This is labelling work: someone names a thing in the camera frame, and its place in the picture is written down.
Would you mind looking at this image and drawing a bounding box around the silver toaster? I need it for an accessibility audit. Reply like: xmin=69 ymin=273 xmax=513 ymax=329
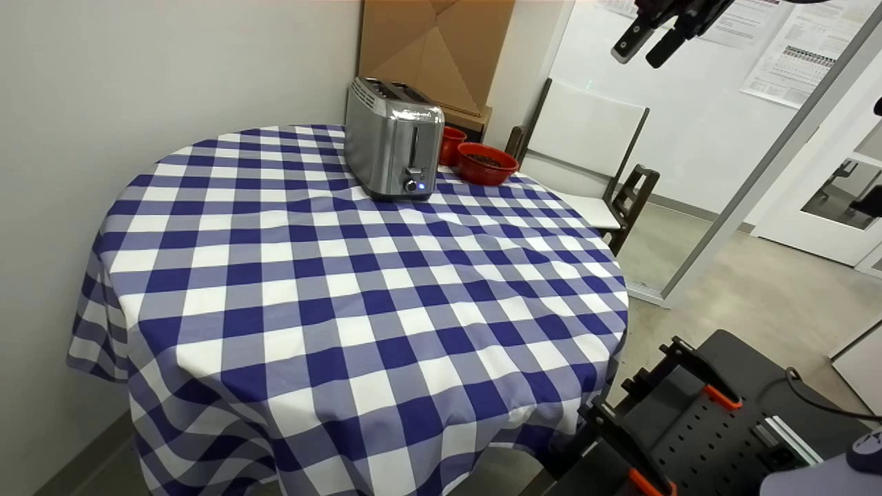
xmin=343 ymin=76 xmax=447 ymax=203

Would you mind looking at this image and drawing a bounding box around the white folding chair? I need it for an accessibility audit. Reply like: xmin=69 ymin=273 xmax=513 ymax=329
xmin=504 ymin=77 xmax=662 ymax=258

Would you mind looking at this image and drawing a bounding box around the small cardboard box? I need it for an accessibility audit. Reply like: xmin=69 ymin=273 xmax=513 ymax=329
xmin=441 ymin=103 xmax=494 ymax=144

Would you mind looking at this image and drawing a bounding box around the red bowl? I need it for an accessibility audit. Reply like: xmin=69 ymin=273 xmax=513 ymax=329
xmin=456 ymin=142 xmax=520 ymax=187

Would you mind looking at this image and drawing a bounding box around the large cardboard box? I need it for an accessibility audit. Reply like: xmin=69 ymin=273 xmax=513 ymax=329
xmin=357 ymin=0 xmax=517 ymax=118

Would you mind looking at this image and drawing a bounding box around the red cup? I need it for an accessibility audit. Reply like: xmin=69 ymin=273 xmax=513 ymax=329
xmin=438 ymin=126 xmax=469 ymax=168

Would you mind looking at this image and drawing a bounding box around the white door with window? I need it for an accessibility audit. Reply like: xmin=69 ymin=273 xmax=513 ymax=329
xmin=750 ymin=65 xmax=882 ymax=268

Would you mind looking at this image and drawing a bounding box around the black clamp with orange trigger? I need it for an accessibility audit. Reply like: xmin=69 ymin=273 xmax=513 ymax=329
xmin=620 ymin=335 xmax=744 ymax=414
xmin=551 ymin=395 xmax=680 ymax=496

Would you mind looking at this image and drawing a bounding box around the white cabinet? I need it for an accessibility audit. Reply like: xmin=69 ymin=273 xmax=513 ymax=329
xmin=830 ymin=318 xmax=882 ymax=418

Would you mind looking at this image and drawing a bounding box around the blue white checkered tablecloth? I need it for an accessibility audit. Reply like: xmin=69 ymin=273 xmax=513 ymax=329
xmin=66 ymin=123 xmax=630 ymax=496

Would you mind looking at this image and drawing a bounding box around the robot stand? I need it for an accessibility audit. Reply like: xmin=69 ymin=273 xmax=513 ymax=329
xmin=541 ymin=329 xmax=882 ymax=496

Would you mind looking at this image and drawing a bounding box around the printed wall sheet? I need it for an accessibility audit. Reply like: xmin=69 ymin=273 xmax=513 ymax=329
xmin=697 ymin=0 xmax=788 ymax=50

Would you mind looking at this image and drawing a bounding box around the printed wall poster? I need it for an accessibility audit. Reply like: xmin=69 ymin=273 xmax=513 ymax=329
xmin=740 ymin=0 xmax=882 ymax=110

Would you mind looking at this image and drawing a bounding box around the black cable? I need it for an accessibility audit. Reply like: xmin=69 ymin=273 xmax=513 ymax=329
xmin=784 ymin=366 xmax=882 ymax=422

